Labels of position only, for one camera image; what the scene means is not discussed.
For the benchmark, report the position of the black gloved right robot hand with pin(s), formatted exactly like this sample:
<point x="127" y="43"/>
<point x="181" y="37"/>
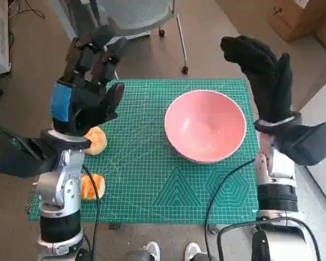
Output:
<point x="266" y="81"/>

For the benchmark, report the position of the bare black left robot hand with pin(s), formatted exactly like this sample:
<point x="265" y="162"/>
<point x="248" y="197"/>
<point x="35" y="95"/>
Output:
<point x="87" y="103"/>

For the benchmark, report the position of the round bread bun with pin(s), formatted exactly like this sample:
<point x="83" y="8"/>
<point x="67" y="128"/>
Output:
<point x="97" y="141"/>

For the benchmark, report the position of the pink bowl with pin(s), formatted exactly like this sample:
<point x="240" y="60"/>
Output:
<point x="203" y="122"/>

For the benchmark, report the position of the rectangular striped bread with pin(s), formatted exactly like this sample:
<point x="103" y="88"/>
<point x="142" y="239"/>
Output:
<point x="93" y="187"/>

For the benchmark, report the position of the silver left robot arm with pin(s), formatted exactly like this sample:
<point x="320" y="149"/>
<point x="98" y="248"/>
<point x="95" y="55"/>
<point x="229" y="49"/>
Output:
<point x="68" y="185"/>

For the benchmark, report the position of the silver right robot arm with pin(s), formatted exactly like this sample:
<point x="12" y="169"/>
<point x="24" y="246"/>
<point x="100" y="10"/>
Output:
<point x="277" y="168"/>

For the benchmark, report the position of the large cardboard box with print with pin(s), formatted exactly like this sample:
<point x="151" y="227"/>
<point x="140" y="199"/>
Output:
<point x="293" y="16"/>

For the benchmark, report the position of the green cutting mat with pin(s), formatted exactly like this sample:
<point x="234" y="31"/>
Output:
<point x="141" y="163"/>

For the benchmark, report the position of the grey mesh chair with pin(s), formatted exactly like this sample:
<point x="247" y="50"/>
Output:
<point x="135" y="13"/>

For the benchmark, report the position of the metal table clamp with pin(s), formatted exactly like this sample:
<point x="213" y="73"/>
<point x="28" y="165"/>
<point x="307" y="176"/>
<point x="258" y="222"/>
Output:
<point x="214" y="229"/>

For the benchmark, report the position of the white shoe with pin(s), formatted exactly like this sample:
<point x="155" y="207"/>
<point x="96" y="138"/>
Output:
<point x="153" y="250"/>
<point x="193" y="251"/>

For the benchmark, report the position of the grey robot left leg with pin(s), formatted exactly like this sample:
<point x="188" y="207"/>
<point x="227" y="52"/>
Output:
<point x="137" y="257"/>

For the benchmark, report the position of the grey robot leg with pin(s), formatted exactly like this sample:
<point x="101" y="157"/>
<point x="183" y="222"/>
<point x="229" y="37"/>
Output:
<point x="137" y="257"/>
<point x="203" y="257"/>

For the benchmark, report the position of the grey robot right leg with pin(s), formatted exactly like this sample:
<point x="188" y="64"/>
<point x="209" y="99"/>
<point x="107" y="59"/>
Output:
<point x="203" y="257"/>

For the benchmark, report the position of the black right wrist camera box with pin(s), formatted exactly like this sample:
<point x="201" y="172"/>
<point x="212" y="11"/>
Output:
<point x="307" y="144"/>

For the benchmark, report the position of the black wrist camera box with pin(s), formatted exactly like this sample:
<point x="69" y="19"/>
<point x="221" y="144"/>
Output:
<point x="16" y="155"/>
<point x="307" y="144"/>

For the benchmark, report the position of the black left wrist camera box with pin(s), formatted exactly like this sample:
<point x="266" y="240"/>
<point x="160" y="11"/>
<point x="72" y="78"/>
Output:
<point x="16" y="155"/>

